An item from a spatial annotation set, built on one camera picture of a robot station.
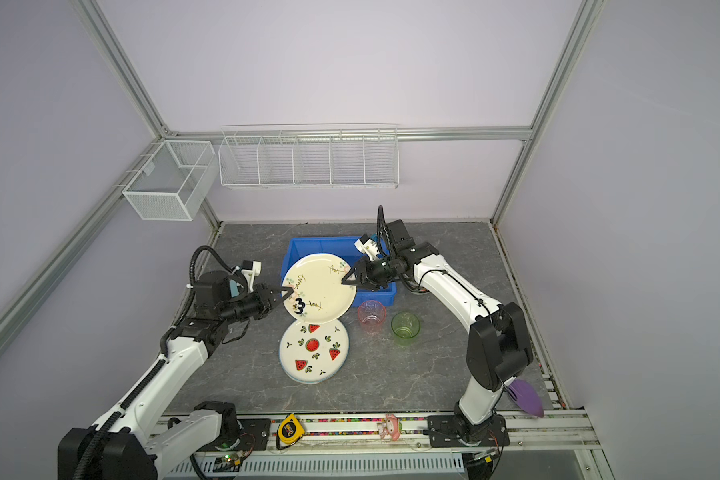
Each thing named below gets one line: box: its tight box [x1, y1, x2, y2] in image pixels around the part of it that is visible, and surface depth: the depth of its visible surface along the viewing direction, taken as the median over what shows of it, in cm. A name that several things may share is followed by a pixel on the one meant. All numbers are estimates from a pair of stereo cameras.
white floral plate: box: [281, 253, 357, 324], surface depth 80 cm
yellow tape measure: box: [276, 413, 305, 450], surface depth 75 cm
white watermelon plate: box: [279, 318, 349, 384], surface depth 88 cm
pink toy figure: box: [377, 413, 401, 441], surface depth 74 cm
